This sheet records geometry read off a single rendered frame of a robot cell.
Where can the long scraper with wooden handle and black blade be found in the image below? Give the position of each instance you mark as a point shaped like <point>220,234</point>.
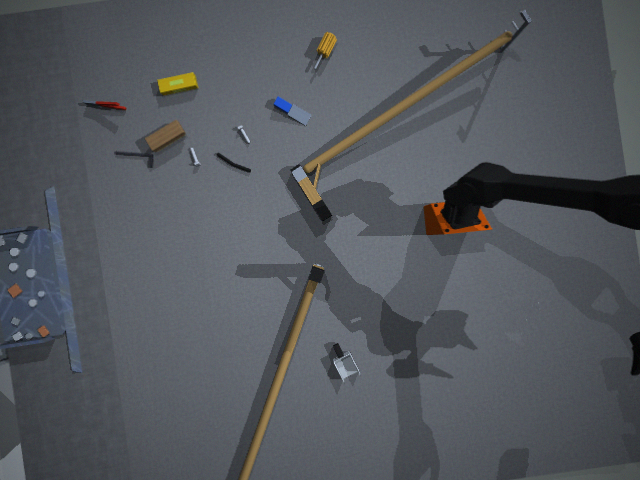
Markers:
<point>315,277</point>

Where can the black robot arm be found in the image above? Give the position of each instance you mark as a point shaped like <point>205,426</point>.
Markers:
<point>615,200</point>

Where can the yellow-handled screwdriver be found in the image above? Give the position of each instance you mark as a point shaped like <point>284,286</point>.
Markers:
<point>325,47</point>

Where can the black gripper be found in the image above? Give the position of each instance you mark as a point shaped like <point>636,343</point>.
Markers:
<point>635,341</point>

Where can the silver metal bolt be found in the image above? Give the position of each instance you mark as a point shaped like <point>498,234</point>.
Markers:
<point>195,158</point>
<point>244,134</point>

